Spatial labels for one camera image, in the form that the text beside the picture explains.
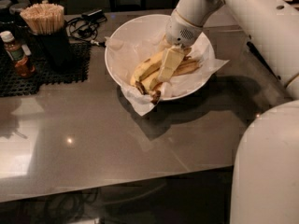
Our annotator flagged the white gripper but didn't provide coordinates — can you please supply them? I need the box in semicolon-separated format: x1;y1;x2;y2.
157;9;203;82

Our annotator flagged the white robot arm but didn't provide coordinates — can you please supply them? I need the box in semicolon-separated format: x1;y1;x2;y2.
166;0;299;224

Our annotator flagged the white bowl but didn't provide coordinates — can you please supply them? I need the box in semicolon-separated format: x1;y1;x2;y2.
105;14;215;101

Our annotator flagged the white paper liner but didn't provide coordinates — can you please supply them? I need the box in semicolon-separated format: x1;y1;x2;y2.
105;29;227;116

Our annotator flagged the black power adapter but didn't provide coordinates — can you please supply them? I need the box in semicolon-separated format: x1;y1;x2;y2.
81;9;104;21

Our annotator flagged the black cup of sticks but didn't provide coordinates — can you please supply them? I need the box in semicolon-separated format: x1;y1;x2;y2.
20;3;74;72

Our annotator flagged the small brown sauce bottle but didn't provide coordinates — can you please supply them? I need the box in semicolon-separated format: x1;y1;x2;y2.
0;31;36;78

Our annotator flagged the dark lidded jar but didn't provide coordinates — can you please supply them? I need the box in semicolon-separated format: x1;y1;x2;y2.
0;0;30;43

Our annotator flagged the black mesh mat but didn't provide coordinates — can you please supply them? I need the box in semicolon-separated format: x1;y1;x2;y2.
0;43;91;97

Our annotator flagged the black wire rack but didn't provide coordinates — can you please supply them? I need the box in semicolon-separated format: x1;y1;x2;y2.
246;41;280;80

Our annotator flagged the black coiled cable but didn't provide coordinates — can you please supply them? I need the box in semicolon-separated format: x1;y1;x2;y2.
65;15;108;48

